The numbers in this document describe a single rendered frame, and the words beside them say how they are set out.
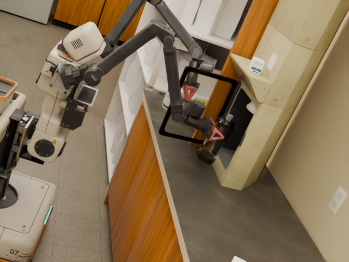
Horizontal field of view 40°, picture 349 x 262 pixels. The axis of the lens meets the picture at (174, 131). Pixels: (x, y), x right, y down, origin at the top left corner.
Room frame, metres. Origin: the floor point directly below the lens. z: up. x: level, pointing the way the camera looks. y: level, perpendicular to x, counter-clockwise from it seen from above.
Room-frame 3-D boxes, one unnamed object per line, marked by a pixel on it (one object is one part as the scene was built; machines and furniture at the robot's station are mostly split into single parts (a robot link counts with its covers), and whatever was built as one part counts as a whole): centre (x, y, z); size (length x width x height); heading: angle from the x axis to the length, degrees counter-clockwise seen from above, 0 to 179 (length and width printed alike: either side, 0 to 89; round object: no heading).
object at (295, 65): (2.31, -0.38, 1.33); 0.32 x 0.25 x 0.77; 20
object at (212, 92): (2.34, -0.06, 1.19); 0.30 x 0.01 x 0.40; 115
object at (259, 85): (2.25, -0.21, 1.46); 0.32 x 0.12 x 0.10; 20
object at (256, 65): (2.20, -0.23, 1.54); 0.05 x 0.05 x 0.06; 8
